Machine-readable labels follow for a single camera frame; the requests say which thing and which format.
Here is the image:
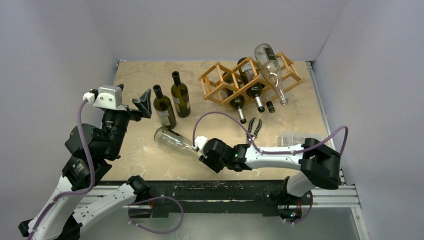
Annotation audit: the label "dark green bottle back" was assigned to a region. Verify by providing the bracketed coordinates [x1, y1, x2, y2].
[171, 71, 191, 118]

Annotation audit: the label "dark green bottle silver neck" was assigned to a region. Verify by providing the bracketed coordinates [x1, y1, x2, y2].
[224, 76, 247, 124]

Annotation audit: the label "square clear whisky bottle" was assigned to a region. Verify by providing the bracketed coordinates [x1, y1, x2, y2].
[265, 101, 275, 114]

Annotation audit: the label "clear glass bottle tall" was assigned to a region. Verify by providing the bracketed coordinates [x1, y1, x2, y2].
[254, 43, 288, 106]

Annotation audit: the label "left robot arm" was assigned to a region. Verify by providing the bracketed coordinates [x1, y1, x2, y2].
[18, 84, 152, 240]

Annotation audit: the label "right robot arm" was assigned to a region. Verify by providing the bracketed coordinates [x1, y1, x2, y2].
[194, 136, 341, 204]

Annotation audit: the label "dark green bottle left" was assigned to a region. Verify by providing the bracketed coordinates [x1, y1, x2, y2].
[153, 84, 177, 130]

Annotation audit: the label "wooden wine rack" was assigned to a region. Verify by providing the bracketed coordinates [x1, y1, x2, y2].
[198, 51, 303, 109]

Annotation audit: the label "dark bottle in rack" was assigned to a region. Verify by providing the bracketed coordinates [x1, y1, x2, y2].
[236, 57, 266, 114]

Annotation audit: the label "black grey pliers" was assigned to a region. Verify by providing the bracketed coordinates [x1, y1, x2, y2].
[246, 117, 263, 145]

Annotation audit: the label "clear plastic parts box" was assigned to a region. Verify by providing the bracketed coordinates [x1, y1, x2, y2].
[280, 131, 326, 147]

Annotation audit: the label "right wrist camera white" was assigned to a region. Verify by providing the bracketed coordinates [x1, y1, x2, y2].
[193, 136, 208, 154]

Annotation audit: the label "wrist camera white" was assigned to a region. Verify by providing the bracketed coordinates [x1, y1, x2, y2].
[193, 136, 208, 154]
[82, 84, 129, 111]

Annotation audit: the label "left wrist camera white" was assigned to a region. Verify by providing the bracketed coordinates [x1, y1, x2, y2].
[82, 84, 129, 111]

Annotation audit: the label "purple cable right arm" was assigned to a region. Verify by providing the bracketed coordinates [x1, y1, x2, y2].
[192, 111, 349, 157]

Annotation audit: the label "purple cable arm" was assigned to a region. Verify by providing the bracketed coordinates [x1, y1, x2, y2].
[26, 98, 97, 240]
[192, 111, 349, 157]

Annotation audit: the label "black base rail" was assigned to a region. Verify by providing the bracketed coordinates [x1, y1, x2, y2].
[128, 180, 313, 220]

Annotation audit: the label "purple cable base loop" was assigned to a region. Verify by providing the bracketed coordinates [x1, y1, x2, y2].
[128, 195, 185, 235]

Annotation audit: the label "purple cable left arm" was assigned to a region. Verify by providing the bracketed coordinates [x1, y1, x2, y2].
[26, 98, 97, 240]

